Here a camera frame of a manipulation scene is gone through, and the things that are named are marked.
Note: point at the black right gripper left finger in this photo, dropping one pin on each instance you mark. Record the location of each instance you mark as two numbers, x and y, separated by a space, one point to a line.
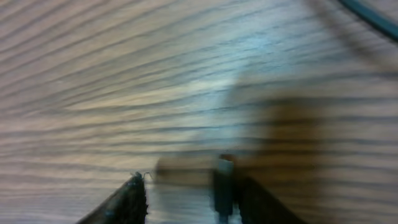
127 205

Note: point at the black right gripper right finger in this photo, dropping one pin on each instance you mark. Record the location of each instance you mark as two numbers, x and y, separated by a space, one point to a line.
258 206

